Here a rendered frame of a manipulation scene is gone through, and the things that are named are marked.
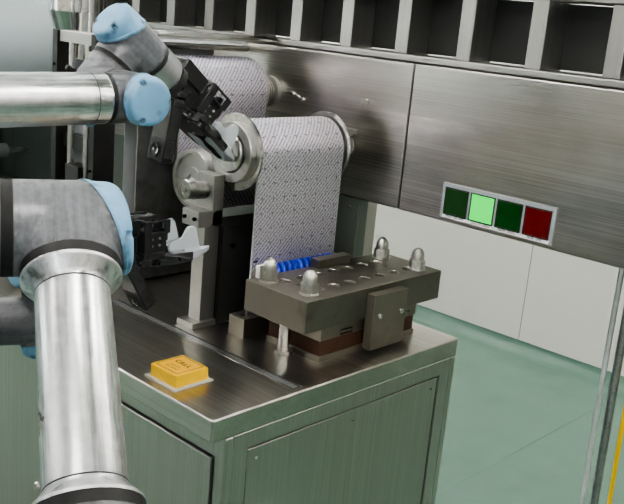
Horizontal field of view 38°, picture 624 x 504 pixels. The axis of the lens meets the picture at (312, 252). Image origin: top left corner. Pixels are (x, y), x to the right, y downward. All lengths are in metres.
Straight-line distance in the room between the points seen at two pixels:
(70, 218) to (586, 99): 0.95
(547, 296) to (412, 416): 2.64
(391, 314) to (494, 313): 2.88
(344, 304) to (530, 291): 2.87
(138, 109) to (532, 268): 3.30
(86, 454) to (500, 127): 1.07
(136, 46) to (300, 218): 0.52
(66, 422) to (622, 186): 1.04
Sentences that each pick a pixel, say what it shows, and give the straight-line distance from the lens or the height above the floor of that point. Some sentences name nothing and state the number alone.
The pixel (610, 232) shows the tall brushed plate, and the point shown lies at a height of 1.20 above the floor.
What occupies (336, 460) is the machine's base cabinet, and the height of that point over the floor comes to 0.73.
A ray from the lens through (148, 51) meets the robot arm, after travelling 1.50.
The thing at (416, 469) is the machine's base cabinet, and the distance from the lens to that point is 1.93.
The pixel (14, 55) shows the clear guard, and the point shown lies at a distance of 2.55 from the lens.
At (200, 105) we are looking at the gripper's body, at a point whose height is 1.35.
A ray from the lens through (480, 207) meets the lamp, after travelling 1.75.
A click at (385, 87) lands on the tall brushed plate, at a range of 1.89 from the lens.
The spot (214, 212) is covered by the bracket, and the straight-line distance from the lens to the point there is 1.73.
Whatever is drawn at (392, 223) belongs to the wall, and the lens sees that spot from 4.89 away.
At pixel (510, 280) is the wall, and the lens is 4.51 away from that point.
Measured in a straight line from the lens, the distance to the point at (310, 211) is 1.81.
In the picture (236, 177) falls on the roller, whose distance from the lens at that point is 1.71.
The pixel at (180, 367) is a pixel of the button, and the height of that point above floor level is 0.92.
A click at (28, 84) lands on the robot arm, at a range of 1.29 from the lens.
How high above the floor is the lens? 1.52
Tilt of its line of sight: 15 degrees down
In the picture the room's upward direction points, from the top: 5 degrees clockwise
